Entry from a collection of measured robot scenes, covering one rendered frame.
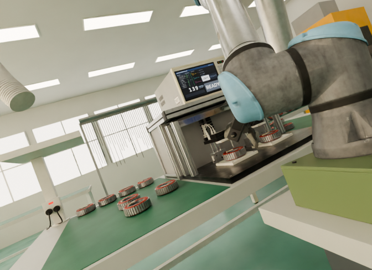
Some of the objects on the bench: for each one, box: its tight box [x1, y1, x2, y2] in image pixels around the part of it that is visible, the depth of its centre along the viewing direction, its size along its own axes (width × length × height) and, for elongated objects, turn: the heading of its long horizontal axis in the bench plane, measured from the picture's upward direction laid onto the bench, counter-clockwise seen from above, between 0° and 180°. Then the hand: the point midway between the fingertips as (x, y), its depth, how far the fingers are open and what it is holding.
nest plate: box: [216, 150, 259, 166], centre depth 106 cm, size 15×15×1 cm
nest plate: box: [252, 133, 293, 148], centre depth 115 cm, size 15×15×1 cm
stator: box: [222, 146, 247, 161], centre depth 106 cm, size 11×11×4 cm
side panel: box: [148, 125, 184, 180], centre depth 134 cm, size 28×3×32 cm, turn 117°
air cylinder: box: [210, 149, 226, 163], centre depth 119 cm, size 5×8×6 cm
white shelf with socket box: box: [0, 130, 85, 230], centre depth 128 cm, size 35×37×46 cm
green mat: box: [41, 178, 230, 270], centre depth 106 cm, size 94×61×1 cm, turn 117°
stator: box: [259, 129, 282, 143], centre depth 115 cm, size 11×11×4 cm
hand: (239, 144), depth 99 cm, fingers open, 14 cm apart
